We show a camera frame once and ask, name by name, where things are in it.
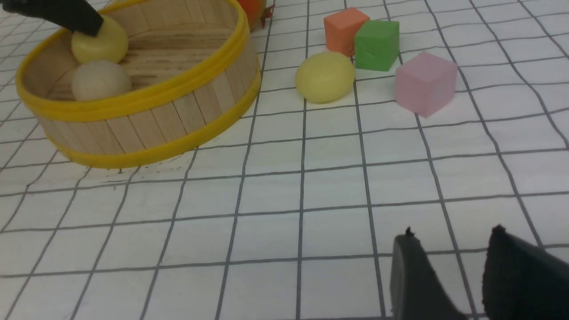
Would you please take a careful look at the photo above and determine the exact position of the bamboo steamer tray yellow rim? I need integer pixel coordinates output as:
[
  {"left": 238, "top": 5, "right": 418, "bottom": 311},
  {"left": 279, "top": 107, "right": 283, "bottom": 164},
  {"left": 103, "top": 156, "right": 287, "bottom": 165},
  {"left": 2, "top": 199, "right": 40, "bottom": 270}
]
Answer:
[{"left": 16, "top": 0, "right": 261, "bottom": 168}]

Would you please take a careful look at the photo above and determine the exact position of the white cream bun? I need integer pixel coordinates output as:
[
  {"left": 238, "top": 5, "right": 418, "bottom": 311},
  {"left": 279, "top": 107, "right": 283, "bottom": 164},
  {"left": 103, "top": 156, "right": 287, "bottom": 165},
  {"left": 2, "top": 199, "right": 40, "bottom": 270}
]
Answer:
[{"left": 71, "top": 60, "right": 132, "bottom": 101}]

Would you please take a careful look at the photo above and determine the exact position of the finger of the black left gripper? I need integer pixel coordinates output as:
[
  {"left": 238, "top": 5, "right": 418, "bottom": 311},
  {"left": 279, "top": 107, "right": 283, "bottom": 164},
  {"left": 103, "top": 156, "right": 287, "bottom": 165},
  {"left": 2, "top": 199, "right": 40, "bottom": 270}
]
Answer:
[{"left": 1, "top": 0, "right": 104, "bottom": 37}]

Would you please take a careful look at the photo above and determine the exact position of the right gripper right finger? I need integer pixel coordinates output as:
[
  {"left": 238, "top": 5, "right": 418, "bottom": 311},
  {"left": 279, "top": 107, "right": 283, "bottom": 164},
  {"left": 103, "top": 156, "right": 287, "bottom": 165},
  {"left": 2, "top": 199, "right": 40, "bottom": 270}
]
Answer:
[{"left": 482, "top": 225, "right": 569, "bottom": 320}]

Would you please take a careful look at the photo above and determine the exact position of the green cube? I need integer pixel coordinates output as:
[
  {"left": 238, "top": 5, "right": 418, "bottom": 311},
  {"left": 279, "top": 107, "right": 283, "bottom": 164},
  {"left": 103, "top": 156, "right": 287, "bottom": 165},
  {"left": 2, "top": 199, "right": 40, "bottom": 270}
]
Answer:
[{"left": 354, "top": 20, "right": 400, "bottom": 72}]

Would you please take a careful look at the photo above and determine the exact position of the orange cube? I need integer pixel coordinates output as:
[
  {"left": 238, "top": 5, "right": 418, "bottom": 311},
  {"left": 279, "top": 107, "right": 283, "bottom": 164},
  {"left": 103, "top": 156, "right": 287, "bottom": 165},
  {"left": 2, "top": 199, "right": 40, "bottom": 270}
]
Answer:
[{"left": 324, "top": 8, "right": 370, "bottom": 57}]

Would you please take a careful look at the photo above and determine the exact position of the red tomato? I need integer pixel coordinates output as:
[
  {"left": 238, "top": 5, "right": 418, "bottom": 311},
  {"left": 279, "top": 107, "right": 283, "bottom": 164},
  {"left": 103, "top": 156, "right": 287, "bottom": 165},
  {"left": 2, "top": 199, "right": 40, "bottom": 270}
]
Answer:
[{"left": 237, "top": 0, "right": 275, "bottom": 32}]

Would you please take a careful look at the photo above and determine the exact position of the pink cube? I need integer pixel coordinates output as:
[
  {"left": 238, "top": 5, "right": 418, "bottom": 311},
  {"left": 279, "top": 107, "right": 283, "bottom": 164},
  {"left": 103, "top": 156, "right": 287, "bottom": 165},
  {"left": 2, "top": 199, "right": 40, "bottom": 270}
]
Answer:
[{"left": 395, "top": 51, "right": 458, "bottom": 118}]

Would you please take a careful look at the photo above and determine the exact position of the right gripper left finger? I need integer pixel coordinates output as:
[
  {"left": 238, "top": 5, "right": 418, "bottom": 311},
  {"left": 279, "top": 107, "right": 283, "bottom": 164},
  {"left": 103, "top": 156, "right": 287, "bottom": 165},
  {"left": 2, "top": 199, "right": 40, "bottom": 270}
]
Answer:
[{"left": 390, "top": 228, "right": 467, "bottom": 320}]

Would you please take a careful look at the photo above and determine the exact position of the pale yellow bun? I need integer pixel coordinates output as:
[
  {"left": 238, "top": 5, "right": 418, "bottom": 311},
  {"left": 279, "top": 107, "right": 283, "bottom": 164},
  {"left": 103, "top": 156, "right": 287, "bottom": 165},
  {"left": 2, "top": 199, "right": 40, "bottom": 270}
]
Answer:
[
  {"left": 71, "top": 16, "right": 128, "bottom": 64},
  {"left": 295, "top": 51, "right": 356, "bottom": 104}
]

